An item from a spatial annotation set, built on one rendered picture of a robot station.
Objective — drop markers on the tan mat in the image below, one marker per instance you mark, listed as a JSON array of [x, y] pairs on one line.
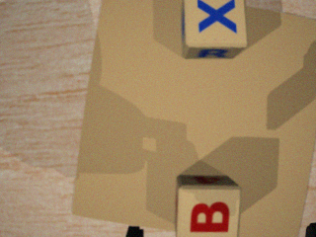
[[150, 115]]

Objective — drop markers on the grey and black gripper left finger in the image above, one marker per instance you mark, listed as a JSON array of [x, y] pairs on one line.
[[134, 231]]

